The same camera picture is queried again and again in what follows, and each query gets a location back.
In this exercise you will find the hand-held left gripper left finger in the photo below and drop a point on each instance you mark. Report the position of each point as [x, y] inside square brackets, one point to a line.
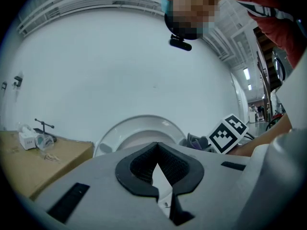
[100, 188]

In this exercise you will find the black wall holder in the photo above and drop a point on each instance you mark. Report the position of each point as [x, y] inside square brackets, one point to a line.
[4, 85]
[18, 80]

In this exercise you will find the black metal stand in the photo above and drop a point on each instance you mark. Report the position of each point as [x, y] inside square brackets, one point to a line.
[43, 128]

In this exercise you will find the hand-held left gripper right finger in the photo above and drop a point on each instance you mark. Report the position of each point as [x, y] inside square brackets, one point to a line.
[211, 190]

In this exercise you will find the red fire extinguisher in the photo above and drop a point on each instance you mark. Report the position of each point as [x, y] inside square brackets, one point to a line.
[278, 114]

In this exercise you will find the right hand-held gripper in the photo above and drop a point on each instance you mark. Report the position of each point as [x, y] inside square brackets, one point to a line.
[225, 135]

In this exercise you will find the clear plastic bag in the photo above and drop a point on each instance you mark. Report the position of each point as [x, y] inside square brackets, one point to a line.
[45, 141]

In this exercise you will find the small white labelled box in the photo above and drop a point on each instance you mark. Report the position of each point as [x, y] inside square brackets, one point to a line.
[28, 141]

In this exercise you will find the person's right forearm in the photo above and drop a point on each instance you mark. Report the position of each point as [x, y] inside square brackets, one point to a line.
[268, 138]

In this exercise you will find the black head camera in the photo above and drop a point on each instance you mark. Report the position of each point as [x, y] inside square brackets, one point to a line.
[180, 44]

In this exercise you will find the person's head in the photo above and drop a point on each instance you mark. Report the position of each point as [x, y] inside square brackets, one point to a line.
[192, 8]

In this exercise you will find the white toilet seat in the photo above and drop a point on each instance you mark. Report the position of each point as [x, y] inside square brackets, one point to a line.
[144, 122]

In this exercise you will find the grey purple cleaning cloth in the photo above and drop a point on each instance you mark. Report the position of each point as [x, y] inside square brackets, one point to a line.
[195, 142]

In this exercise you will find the black rubber wheel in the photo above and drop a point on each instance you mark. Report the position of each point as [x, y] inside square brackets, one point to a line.
[268, 126]

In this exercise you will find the white cabinet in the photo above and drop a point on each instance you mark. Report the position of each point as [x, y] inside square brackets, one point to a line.
[251, 116]

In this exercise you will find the large cardboard box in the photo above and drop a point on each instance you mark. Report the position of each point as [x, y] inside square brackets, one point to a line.
[36, 169]

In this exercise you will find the dark wooden beam structure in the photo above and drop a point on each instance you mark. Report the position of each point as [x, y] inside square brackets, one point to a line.
[262, 56]

